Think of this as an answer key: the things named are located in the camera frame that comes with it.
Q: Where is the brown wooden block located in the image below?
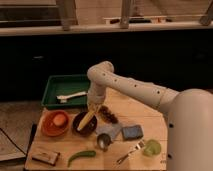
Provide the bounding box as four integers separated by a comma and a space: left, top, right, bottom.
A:
31, 147, 60, 166

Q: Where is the green plastic tray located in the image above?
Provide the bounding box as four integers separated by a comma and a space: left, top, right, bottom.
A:
42, 74, 90, 110

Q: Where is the grey cloth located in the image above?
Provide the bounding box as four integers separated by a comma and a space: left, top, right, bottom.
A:
95, 123, 122, 141

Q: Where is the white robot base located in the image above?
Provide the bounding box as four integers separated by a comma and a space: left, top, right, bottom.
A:
166, 89, 213, 171

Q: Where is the green chili pepper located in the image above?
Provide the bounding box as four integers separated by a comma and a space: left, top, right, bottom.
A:
67, 150, 96, 167

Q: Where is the brown pine cone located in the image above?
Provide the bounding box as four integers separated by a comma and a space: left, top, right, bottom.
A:
99, 106, 118, 124

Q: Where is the orange bowl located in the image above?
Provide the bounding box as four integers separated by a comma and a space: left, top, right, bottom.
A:
41, 110, 69, 137

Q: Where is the green cup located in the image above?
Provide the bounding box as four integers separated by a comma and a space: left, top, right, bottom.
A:
143, 139, 161, 157

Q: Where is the dark purple bowl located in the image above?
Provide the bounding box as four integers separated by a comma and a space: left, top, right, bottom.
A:
72, 111, 99, 136

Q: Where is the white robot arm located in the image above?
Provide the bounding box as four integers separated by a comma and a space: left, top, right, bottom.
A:
87, 61, 179, 114

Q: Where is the orange fruit in bowl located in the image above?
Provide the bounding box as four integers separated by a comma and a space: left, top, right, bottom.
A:
53, 114, 66, 127

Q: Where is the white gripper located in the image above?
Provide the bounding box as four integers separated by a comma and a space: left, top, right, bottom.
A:
87, 88, 106, 105

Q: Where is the white brush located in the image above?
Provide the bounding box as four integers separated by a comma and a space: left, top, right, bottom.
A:
56, 91, 87, 103

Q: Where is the yellow banana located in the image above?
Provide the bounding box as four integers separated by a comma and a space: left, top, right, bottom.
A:
77, 104, 100, 131

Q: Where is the metal fork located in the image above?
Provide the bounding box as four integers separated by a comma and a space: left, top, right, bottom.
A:
116, 141, 145, 164

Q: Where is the metal cup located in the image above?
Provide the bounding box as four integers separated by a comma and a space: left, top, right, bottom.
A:
97, 133, 111, 150

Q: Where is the blue sponge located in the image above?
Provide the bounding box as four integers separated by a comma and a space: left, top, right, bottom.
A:
122, 125, 143, 140

